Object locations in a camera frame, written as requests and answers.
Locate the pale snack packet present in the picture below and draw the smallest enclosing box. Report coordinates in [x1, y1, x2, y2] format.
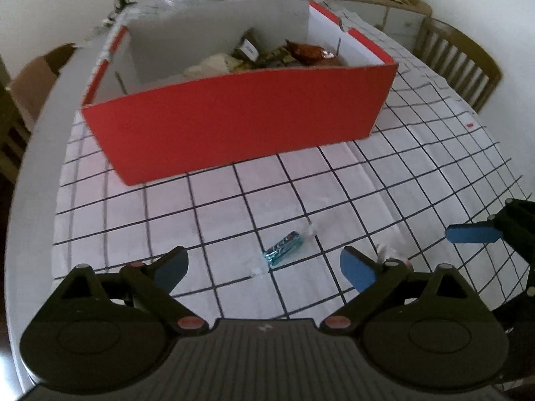
[184, 52, 243, 76]

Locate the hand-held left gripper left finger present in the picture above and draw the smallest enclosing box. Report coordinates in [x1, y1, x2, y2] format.
[54, 246, 208, 337]

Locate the wooden slatted chair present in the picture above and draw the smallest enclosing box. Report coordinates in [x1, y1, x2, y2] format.
[414, 17, 502, 113]

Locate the blue candy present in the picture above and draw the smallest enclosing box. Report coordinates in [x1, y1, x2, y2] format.
[250, 225, 319, 278]

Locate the brown shiny snack packet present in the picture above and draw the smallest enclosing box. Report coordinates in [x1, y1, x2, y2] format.
[285, 39, 343, 66]

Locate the white checkered tablecloth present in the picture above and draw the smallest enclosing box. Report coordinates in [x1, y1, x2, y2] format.
[52, 0, 535, 322]

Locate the white candy wrapper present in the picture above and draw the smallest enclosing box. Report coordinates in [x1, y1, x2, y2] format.
[376, 242, 412, 266]

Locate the wooden side cabinet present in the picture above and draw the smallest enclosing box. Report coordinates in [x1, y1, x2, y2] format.
[322, 0, 433, 51]

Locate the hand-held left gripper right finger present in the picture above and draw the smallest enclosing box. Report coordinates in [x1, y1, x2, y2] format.
[320, 246, 473, 337]

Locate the dark green snack packet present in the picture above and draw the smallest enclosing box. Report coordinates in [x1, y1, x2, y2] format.
[232, 28, 289, 70]

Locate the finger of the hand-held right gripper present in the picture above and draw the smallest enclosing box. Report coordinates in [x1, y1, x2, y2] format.
[495, 284, 535, 332]
[445, 198, 535, 260]

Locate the red cardboard box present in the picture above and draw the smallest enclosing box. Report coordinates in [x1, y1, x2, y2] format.
[81, 0, 399, 186]

